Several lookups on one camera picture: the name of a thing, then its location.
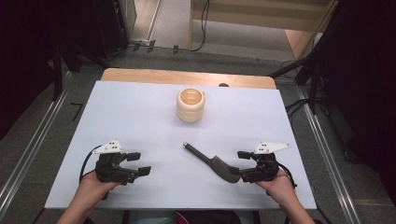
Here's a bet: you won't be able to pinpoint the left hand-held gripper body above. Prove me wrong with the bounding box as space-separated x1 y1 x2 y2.
92 139 138 187

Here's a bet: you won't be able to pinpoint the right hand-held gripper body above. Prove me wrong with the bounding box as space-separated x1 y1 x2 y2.
245 142 291 184

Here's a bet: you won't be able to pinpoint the dark brown brush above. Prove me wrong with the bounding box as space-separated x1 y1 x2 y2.
182 142 242 185

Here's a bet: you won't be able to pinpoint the cream ribbed cup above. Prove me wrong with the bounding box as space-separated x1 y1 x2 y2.
176 87 206 123

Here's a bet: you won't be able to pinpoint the person's left hand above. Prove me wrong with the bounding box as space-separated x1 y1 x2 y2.
78 171 121 203

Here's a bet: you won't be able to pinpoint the person's right hand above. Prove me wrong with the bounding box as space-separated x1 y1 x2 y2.
255 170 299 208

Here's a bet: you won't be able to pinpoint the white board sheet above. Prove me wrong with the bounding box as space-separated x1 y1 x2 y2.
44 80 318 211

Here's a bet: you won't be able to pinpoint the person's clothing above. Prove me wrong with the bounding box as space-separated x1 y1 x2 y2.
123 210 260 224

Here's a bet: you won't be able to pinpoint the wooden table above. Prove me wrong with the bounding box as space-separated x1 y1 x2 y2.
100 67 277 91

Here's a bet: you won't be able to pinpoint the black metal stand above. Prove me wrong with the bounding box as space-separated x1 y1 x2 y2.
50 39 110 101
268 52 329 115

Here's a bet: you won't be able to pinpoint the beige wooden shelf unit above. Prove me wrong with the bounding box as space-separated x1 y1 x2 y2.
188 0 340 61

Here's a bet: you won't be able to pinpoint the right hand-held gripper cable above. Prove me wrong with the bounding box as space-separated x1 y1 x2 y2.
276 162 299 189

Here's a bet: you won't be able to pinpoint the hand-held gripper cable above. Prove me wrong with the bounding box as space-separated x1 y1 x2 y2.
78 145 104 184
276 162 299 189

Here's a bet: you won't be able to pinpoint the left hand-held gripper cable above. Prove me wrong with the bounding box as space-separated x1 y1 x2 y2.
78 145 104 184

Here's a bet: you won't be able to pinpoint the metal floor rail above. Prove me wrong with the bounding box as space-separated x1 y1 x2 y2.
0 70 77 217
295 86 362 224

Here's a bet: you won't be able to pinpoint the black floor cables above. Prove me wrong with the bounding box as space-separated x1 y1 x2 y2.
284 98 313 119

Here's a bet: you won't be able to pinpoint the black hanging cable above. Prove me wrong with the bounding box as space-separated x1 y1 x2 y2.
189 0 211 53

